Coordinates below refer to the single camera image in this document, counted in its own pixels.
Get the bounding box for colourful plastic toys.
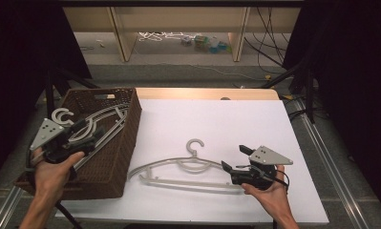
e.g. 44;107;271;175
180;33;232;54

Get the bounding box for white table cover sheet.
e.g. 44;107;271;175
54;98;330;226

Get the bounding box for grey plastic clothes hanger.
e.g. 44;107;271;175
127;137;245;194
51;102;131;170

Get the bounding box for brown wicker basket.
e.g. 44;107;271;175
13;87;143;201

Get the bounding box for person's left hand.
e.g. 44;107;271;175
33;151;86;205

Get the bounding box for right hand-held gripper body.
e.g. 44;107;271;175
230;145;294;191

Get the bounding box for person's right hand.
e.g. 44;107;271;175
241;165;291;220

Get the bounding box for black power cables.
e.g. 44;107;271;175
243;6;291;71

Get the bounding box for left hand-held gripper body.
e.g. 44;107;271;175
29;117;96;165

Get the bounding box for white cable bundle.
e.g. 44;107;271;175
138;31;196;43

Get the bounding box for black curtain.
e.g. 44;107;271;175
0;0;93;189
282;0;381;202

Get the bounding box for black metal stand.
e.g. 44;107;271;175
260;59;317;125
44;66;100;119

